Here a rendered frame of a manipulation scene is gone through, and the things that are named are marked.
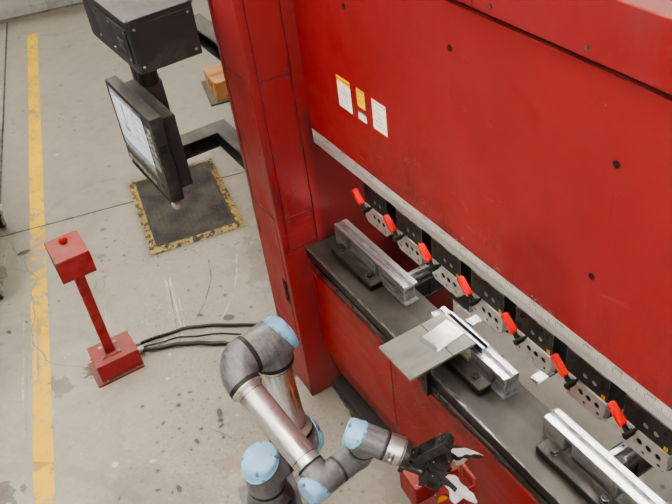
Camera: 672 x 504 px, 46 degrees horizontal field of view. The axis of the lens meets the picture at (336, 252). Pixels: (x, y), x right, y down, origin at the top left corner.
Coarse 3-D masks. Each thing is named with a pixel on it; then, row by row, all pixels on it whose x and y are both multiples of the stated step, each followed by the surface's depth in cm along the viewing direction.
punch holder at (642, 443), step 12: (624, 408) 197; (636, 408) 193; (636, 420) 195; (648, 420) 191; (636, 432) 196; (648, 432) 192; (660, 432) 188; (636, 444) 198; (648, 444) 194; (660, 444) 190; (648, 456) 196; (660, 456) 192; (660, 468) 194
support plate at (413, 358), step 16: (432, 320) 269; (448, 320) 268; (400, 336) 265; (416, 336) 264; (464, 336) 262; (384, 352) 260; (400, 352) 259; (416, 352) 259; (432, 352) 258; (448, 352) 257; (400, 368) 254; (416, 368) 253; (432, 368) 253
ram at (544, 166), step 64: (320, 0) 250; (384, 0) 217; (448, 0) 192; (320, 64) 269; (384, 64) 231; (448, 64) 202; (512, 64) 180; (576, 64) 162; (320, 128) 292; (448, 128) 215; (512, 128) 190; (576, 128) 170; (640, 128) 154; (384, 192) 267; (448, 192) 229; (512, 192) 201; (576, 192) 179; (640, 192) 162; (512, 256) 214; (576, 256) 189; (640, 256) 169; (576, 320) 200; (640, 320) 178; (640, 384) 188
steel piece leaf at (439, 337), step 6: (432, 330) 265; (438, 330) 265; (444, 330) 265; (450, 330) 264; (420, 336) 261; (426, 336) 263; (432, 336) 263; (438, 336) 263; (444, 336) 262; (450, 336) 262; (456, 336) 262; (426, 342) 260; (432, 342) 261; (438, 342) 261; (444, 342) 260; (450, 342) 260; (432, 348) 259; (438, 348) 259
